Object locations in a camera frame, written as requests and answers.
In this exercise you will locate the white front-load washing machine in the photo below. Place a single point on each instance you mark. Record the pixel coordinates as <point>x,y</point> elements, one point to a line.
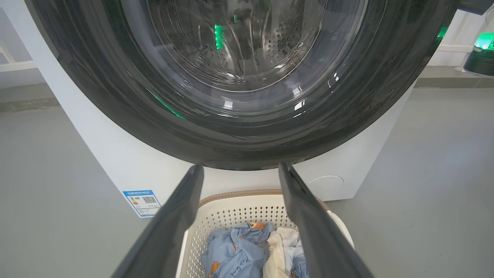
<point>115,154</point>

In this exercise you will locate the black device with green light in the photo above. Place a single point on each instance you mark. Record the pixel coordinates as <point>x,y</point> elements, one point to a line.
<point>480,58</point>

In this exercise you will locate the blue energy label sticker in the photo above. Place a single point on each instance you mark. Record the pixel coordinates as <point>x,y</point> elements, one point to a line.
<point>142,202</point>

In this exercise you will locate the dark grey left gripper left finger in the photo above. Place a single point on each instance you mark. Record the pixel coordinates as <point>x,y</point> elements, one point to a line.
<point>170,224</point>

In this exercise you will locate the black round glass washer door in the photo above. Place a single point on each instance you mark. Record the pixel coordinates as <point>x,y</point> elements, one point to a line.
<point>115,96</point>

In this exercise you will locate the round white filter cover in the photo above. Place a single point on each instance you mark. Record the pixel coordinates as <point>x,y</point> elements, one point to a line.
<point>326,188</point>

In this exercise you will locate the cream white garment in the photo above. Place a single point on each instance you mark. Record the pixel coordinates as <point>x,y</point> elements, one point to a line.
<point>279,251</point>

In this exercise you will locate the steel washer drum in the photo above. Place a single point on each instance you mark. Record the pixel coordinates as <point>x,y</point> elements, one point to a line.
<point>278,42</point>

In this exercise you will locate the blue printed garment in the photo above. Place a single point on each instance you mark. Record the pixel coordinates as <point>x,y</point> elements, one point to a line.
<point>231,255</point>

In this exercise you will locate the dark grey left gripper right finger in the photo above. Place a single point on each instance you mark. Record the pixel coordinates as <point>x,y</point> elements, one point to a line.
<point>316,239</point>

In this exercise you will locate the cream perforated basket brown rim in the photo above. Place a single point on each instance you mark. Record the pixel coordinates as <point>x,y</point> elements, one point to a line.
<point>231,212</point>

